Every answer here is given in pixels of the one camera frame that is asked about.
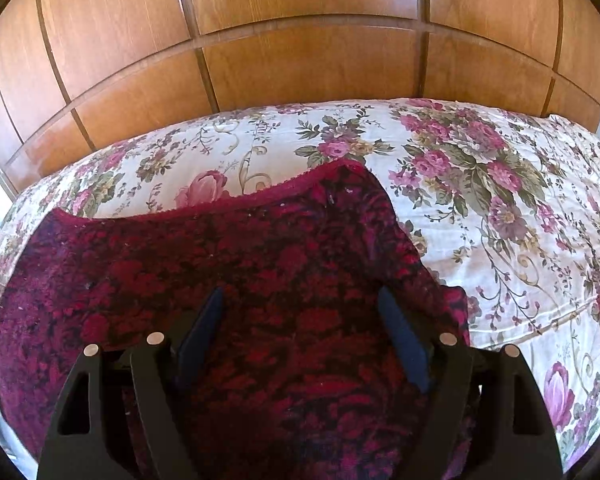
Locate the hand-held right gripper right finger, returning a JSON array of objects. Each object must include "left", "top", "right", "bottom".
[{"left": 378, "top": 287, "right": 565, "bottom": 480}]

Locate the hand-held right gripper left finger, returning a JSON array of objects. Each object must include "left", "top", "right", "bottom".
[{"left": 36, "top": 287, "right": 226, "bottom": 480}]

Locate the floral print bedsheet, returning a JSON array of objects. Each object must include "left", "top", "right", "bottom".
[{"left": 0, "top": 97, "right": 600, "bottom": 480}]

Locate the red floral knit sweater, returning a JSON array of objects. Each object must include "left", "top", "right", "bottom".
[{"left": 0, "top": 160, "right": 473, "bottom": 480}]

